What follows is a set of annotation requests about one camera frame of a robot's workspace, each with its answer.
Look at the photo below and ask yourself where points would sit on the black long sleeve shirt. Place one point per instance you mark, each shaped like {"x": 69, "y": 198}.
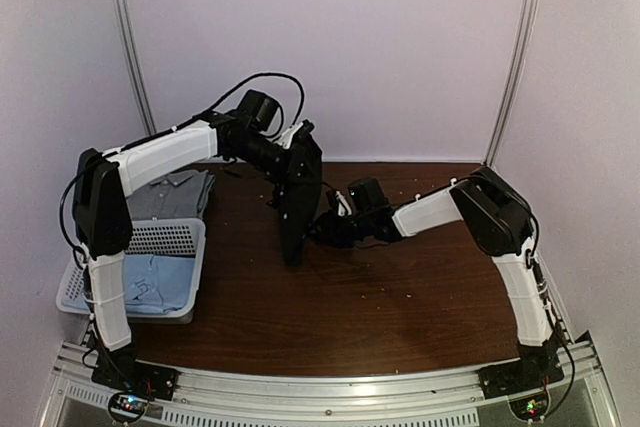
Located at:
{"x": 299, "y": 198}

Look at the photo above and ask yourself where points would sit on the front aluminium rail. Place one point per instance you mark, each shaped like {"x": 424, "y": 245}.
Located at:
{"x": 450, "y": 397}

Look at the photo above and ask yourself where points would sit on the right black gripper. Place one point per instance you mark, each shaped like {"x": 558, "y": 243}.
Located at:
{"x": 331, "y": 231}

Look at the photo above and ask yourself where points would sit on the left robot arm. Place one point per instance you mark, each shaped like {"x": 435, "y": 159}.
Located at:
{"x": 105, "y": 180}

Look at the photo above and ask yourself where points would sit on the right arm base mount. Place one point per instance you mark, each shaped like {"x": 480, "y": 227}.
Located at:
{"x": 523, "y": 374}

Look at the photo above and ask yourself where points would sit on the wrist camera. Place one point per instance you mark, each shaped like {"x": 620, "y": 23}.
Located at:
{"x": 294, "y": 133}
{"x": 338, "y": 203}

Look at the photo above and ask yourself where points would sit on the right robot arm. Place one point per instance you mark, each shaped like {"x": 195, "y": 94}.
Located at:
{"x": 502, "y": 226}

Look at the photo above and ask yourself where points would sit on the left aluminium corner post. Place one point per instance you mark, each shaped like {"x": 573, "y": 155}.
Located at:
{"x": 126, "y": 31}

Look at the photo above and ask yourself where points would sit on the aluminium corner post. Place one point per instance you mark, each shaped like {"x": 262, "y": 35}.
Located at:
{"x": 524, "y": 32}
{"x": 126, "y": 31}

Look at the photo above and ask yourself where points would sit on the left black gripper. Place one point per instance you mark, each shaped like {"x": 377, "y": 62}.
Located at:
{"x": 289, "y": 174}

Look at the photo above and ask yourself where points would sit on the right circuit board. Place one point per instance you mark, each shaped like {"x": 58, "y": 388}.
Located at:
{"x": 530, "y": 408}

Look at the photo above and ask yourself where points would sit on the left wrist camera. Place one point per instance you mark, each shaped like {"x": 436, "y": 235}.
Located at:
{"x": 294, "y": 133}

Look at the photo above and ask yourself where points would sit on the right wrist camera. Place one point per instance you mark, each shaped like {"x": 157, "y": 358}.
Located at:
{"x": 338, "y": 203}

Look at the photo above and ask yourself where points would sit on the circuit board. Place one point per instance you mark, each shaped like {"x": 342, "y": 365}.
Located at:
{"x": 530, "y": 408}
{"x": 125, "y": 407}

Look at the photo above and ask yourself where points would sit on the right aluminium corner post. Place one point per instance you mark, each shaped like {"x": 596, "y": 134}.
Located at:
{"x": 524, "y": 32}

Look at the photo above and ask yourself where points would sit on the folded light blue shirt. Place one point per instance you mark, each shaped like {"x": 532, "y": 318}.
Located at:
{"x": 156, "y": 287}

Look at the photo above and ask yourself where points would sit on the left circuit board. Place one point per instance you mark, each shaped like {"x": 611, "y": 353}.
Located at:
{"x": 125, "y": 407}

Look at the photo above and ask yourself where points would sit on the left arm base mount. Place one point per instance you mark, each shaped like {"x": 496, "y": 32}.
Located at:
{"x": 143, "y": 379}

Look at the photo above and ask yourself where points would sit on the grey cloth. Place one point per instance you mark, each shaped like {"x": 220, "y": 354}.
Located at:
{"x": 177, "y": 195}

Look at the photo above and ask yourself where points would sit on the white plastic mesh basket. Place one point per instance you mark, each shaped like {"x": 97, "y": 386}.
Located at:
{"x": 175, "y": 238}

